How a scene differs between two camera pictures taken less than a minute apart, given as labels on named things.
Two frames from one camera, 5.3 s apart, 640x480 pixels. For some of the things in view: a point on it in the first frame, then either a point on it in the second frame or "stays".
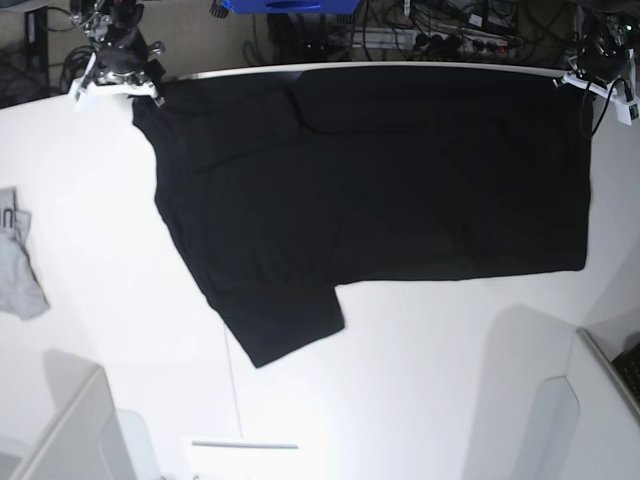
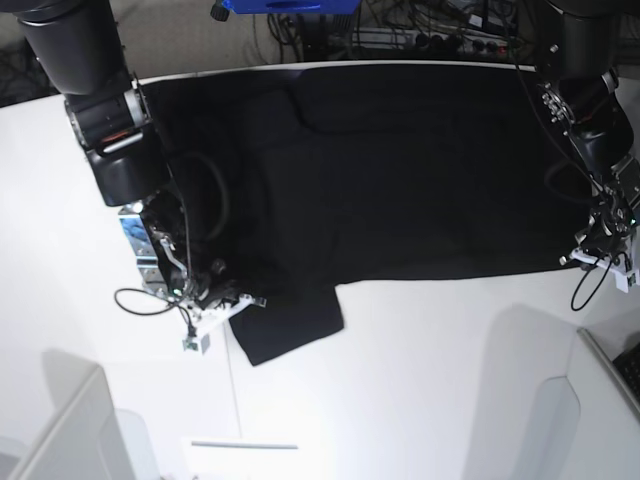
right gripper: (605, 64) → (605, 241)
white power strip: (427, 39) stays
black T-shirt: (274, 188) stays
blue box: (294, 6) stays
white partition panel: (587, 423) stays
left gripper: (123, 69) → (209, 296)
